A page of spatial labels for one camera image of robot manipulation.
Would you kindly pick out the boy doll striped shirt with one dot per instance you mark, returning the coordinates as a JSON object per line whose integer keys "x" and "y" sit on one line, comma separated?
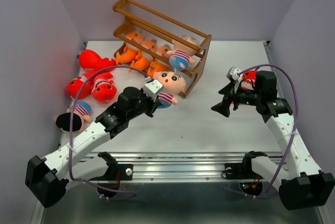
{"x": 180, "y": 56}

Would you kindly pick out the aluminium mounting rail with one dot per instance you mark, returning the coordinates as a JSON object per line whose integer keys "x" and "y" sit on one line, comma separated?
{"x": 147, "y": 167}

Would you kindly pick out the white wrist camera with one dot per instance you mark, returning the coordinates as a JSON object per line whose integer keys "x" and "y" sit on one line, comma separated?
{"x": 233, "y": 74}
{"x": 152, "y": 87}

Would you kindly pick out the red shark plush top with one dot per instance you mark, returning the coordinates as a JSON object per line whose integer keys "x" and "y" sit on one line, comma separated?
{"x": 89, "y": 60}

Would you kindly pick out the orange shark plush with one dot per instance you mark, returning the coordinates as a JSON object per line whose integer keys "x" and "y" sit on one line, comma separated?
{"x": 157, "y": 65}
{"x": 130, "y": 51}
{"x": 143, "y": 59}

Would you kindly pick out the brown wooden toy shelf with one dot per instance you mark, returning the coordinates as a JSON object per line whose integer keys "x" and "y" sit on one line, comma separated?
{"x": 163, "y": 29}

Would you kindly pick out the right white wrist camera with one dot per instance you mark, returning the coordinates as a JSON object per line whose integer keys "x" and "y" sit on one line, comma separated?
{"x": 233, "y": 74}

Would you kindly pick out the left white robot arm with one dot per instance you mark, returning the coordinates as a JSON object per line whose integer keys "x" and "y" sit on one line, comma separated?
{"x": 45, "y": 177}

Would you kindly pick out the boy doll blue pants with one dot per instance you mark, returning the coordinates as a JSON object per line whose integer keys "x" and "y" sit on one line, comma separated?
{"x": 173, "y": 84}

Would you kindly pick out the red shark plush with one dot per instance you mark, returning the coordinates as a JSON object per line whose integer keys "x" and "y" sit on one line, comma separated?
{"x": 73, "y": 87}
{"x": 89, "y": 60}
{"x": 103, "y": 89}
{"x": 248, "y": 80}

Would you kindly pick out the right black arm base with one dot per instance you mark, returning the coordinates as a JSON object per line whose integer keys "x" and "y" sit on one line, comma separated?
{"x": 243, "y": 170}

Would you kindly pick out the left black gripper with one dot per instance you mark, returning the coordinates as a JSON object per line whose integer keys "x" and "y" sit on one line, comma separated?
{"x": 153, "y": 105}

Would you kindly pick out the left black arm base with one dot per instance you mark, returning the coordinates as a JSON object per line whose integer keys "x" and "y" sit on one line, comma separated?
{"x": 112, "y": 171}

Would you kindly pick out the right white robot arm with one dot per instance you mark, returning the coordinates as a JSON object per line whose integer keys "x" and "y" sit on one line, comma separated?
{"x": 299, "y": 180}

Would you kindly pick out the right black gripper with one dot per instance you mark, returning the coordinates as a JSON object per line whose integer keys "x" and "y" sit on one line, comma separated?
{"x": 223, "y": 107}

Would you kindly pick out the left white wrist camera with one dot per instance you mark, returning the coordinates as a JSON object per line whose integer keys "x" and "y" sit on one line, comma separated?
{"x": 152, "y": 87}

